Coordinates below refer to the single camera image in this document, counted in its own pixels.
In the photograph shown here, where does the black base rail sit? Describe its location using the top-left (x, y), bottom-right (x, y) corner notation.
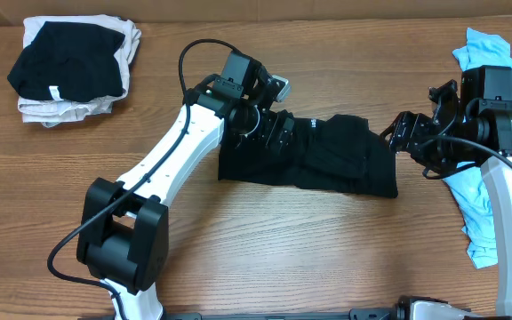
top-left (157, 307), bottom-right (473, 320)

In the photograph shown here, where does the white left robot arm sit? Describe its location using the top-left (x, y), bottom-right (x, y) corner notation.
top-left (76, 74), bottom-right (293, 319)

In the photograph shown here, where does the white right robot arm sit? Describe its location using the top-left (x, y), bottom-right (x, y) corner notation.
top-left (381, 100), bottom-right (512, 319)

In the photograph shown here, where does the black t-shirt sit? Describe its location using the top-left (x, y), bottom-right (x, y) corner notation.
top-left (218, 114), bottom-right (398, 198)

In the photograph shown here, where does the light blue t-shirt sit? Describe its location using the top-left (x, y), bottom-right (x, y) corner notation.
top-left (442, 27), bottom-right (512, 270)

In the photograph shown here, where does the folded white garment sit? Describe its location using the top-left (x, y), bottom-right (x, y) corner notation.
top-left (18, 14), bottom-right (141, 128)

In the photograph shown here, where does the folded black garment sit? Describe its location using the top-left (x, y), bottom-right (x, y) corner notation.
top-left (7, 21), bottom-right (125, 102)

